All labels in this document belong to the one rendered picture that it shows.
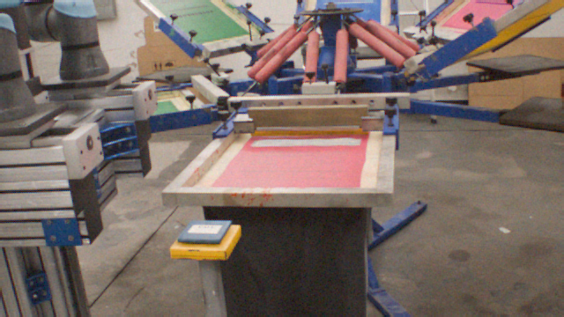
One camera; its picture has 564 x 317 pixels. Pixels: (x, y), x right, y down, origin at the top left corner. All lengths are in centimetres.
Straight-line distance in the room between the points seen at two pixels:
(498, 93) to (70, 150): 521
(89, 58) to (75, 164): 56
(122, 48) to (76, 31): 502
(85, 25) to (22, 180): 59
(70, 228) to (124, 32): 543
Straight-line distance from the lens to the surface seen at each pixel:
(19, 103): 137
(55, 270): 177
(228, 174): 173
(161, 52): 611
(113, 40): 685
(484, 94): 612
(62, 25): 182
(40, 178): 137
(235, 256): 169
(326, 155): 183
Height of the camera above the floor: 152
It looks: 19 degrees down
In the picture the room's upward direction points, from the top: 4 degrees counter-clockwise
